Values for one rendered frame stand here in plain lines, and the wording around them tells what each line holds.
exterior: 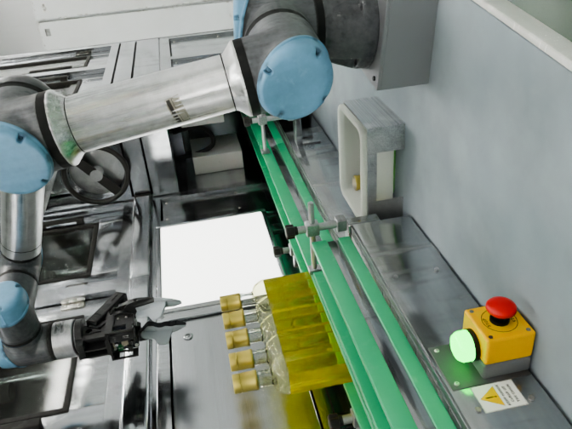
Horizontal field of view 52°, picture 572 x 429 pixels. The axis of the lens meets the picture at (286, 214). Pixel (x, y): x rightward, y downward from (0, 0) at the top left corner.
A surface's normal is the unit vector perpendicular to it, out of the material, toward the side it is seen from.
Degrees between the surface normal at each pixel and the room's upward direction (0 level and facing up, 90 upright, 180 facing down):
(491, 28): 0
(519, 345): 90
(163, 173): 90
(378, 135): 90
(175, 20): 90
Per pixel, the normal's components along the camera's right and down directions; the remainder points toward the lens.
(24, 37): 0.19, 0.48
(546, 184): -0.98, 0.16
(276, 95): 0.33, 0.60
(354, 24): -0.11, 0.30
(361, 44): -0.10, 0.71
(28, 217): 0.54, 0.63
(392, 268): -0.07, -0.86
